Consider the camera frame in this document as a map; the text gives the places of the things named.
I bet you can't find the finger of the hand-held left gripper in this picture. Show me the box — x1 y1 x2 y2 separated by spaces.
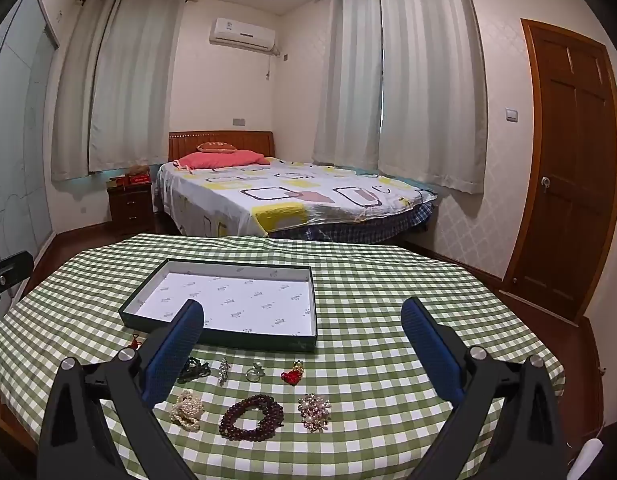
0 251 34 289

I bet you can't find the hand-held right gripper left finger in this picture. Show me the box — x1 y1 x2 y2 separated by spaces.
37 299 209 480

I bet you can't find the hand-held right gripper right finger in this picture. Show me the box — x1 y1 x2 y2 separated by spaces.
401 296 579 480

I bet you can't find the black cord bracelet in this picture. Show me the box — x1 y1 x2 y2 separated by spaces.
177 356 212 383

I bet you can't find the cream pearl bracelet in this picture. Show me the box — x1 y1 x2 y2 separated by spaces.
169 389 205 432

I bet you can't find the shallow dark green box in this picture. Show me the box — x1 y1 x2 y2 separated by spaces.
118 258 319 353

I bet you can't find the dark red bead bracelet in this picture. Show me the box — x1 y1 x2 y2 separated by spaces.
218 394 285 442

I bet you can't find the red pendant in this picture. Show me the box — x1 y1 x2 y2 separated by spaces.
281 360 305 387

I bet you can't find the small tan bead ornament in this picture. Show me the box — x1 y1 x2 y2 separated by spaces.
297 393 333 432

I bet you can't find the green checked tablecloth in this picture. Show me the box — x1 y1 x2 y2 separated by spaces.
0 234 566 480

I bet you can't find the dark wooden nightstand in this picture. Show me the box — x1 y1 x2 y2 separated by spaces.
107 181 155 237

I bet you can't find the frosted glass sliding wardrobe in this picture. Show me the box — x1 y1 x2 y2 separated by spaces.
0 0 59 281

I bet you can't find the blue plaid bed sheet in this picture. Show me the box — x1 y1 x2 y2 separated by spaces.
268 199 436 241

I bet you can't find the white curtain panel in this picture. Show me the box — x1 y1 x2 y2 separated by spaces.
88 0 185 173
377 0 489 195
51 0 119 182
312 0 386 178

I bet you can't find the white plastic object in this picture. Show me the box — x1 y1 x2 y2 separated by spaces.
568 437 604 480

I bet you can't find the printed white bed sheet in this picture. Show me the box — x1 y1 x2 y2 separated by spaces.
154 156 439 238

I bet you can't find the pink pillow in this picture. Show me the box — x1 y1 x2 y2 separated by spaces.
174 150 272 171

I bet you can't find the wooden bed headboard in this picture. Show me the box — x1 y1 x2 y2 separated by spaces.
168 130 275 166

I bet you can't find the white air conditioner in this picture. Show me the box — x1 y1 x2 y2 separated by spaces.
210 17 279 53

